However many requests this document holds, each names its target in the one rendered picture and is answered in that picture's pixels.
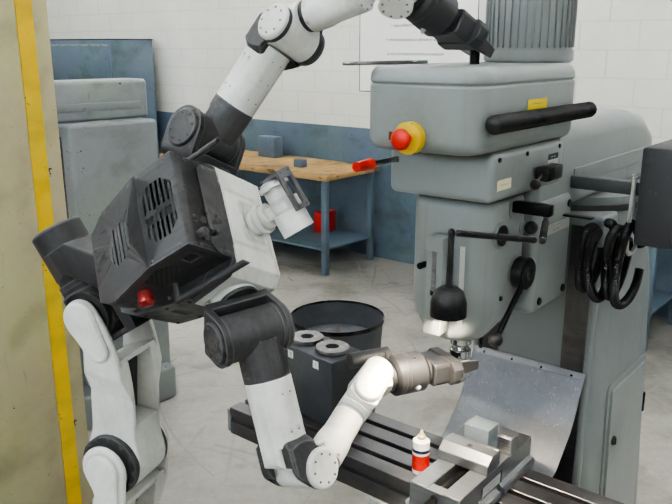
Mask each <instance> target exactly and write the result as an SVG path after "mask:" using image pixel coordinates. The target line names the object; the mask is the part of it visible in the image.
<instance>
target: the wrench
mask: <svg viewBox="0 0 672 504"><path fill-rule="evenodd" d="M390 64H428V60H387V61H347V62H342V65H347V66H352V65H390Z"/></svg>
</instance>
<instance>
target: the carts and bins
mask: <svg viewBox="0 0 672 504"><path fill-rule="evenodd" d="M291 315H292V318H293V321H294V325H295V332H298V331H302V330H313V331H318V332H320V333H322V334H323V336H326V337H328V338H331V339H333V340H340V341H344V342H346V343H348V344H349V346H351V347H354V348H357V349H359V350H362V351H363V350H369V349H374V348H380V347H381V338H382V326H383V323H384V320H383V317H384V313H383V312H382V311H381V310H380V309H379V308H376V307H374V306H372V305H369V304H366V303H361V302H356V301H347V300H327V301H318V302H313V303H308V304H305V305H302V306H300V307H298V308H296V309H295V310H293V311H292V312H291Z"/></svg>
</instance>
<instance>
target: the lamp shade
mask: <svg viewBox="0 0 672 504"><path fill-rule="evenodd" d="M466 315H467V301H466V298H465V294H464V291H463V290H462V289H460V288H459V287H457V286H456V285H452V286H446V284H444V285H441V286H440V287H438V288H436V289H435V290H434V292H433V295H432V297H431V300H430V316H431V317H432V318H434V319H436V320H440V321H448V322H453V321H460V320H463V319H465V318H466Z"/></svg>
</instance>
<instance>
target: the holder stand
mask: <svg viewBox="0 0 672 504"><path fill-rule="evenodd" d="M285 351H286V355H287V359H288V363H289V367H290V371H291V375H292V379H293V383H294V388H295V392H296V396H297V400H298V404H299V408H300V412H301V414H303V415H305V416H307V417H309V418H311V419H312V420H314V421H316V422H318V423H320V424H322V425H325V423H326V422H327V420H328V419H329V417H330V416H331V414H332V412H333V411H334V409H335V408H336V406H337V404H338V403H339V401H340V400H341V398H342V397H343V395H344V394H345V393H346V391H347V388H348V385H349V383H350V382H351V380H352V379H353V378H354V376H355V375H356V374H357V373H358V371H359V370H360V369H361V367H359V368H354V369H350V368H349V367H348V366H347V362H346V355H347V354H348V353H353V352H358V351H362V350H359V349H357V348H354V347H351V346H349V344H348V343H346V342H344V341H340V340H333V339H331V338H328V337H326V336H323V334H322V333H320V332H318V331H313V330H302V331H298V332H295V338H294V341H293V344H292V345H291V346H290V347H289V348H286V349H285Z"/></svg>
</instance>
